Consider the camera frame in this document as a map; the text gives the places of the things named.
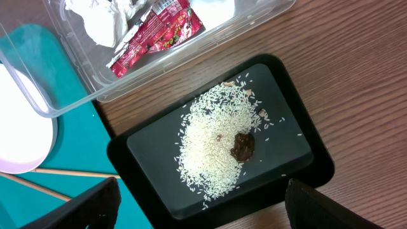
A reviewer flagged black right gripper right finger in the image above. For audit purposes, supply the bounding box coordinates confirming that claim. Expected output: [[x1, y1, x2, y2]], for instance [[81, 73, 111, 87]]
[[285, 179, 382, 229]]

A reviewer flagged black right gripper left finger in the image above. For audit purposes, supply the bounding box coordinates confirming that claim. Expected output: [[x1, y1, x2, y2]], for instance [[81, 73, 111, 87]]
[[22, 177, 121, 229]]

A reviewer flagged brown food scrap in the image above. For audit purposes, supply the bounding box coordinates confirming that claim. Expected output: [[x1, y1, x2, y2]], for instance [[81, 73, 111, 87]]
[[230, 134, 255, 163]]

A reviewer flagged pile of white rice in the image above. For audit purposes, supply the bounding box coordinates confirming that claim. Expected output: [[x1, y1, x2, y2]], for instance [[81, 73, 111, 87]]
[[173, 72, 303, 211]]

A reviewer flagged red snack wrapper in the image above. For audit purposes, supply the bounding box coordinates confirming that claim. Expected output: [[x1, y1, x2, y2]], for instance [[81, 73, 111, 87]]
[[106, 0, 203, 78]]

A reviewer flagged clear plastic waste bin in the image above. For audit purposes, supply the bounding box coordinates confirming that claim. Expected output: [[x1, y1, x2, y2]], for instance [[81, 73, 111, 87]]
[[1, 0, 294, 118]]

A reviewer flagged right wooden chopstick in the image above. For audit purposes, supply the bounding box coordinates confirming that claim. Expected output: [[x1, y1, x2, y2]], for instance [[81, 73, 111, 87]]
[[32, 168, 120, 179]]

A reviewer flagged wooden chopstick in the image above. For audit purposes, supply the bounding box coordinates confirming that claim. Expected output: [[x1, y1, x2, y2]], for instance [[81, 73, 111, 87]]
[[1, 173, 71, 202], [32, 168, 120, 179]]

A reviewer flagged left wooden chopstick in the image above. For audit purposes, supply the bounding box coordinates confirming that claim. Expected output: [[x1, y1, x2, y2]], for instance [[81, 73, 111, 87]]
[[1, 173, 71, 202]]

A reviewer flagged teal plastic serving tray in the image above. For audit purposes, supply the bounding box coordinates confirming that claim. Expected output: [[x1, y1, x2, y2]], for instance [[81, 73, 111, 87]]
[[1, 24, 151, 228]]

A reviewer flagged black plastic tray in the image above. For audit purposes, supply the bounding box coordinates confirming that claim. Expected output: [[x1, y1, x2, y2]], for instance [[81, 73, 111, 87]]
[[107, 54, 335, 228]]

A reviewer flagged large white round plate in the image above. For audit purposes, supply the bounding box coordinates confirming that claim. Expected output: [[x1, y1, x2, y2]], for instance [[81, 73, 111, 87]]
[[1, 65, 59, 174]]

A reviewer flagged crumpled white tissue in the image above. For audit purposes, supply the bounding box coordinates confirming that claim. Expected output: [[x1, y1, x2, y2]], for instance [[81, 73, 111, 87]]
[[65, 0, 148, 48]]

